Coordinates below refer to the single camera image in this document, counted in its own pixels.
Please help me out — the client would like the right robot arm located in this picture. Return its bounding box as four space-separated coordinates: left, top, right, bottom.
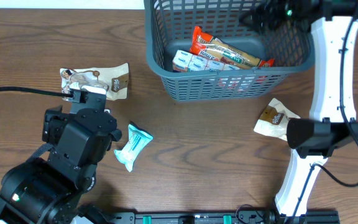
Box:
239 1 358 223

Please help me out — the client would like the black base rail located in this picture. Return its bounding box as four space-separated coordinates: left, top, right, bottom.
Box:
102 208 341 224

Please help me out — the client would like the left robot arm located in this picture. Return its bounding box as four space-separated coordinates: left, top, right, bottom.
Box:
0 90 122 223

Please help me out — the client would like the red orange pasta packet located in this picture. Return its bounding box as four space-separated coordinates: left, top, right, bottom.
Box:
190 26 275 69

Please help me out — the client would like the multicolour tissue pack box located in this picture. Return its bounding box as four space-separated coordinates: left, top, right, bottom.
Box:
172 49 254 91

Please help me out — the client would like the beige grain pouch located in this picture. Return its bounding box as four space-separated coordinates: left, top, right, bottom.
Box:
254 98 300 141
60 63 129 101

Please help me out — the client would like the dark grey plastic basket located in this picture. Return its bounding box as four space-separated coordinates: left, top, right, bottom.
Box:
144 0 314 101

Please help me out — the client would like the teal white snack packet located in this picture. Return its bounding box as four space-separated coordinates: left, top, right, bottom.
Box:
114 124 154 172

